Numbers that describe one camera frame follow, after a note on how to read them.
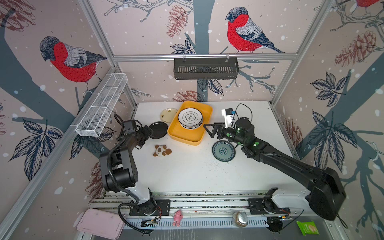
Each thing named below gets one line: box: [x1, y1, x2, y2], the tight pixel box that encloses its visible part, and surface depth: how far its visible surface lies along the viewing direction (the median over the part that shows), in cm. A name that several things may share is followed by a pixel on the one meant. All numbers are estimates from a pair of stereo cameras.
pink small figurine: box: [172, 209, 184, 227], surface depth 71 cm
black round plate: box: [149, 121, 169, 139], surface depth 106 cm
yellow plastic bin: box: [167, 100, 213, 146], surface depth 103 cm
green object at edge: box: [296, 221, 320, 236], surface depth 68 cm
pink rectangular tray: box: [77, 208, 126, 240], surface depth 70 cm
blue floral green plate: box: [212, 140, 236, 162], surface depth 95 cm
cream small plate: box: [160, 108, 178, 124], surface depth 116 cm
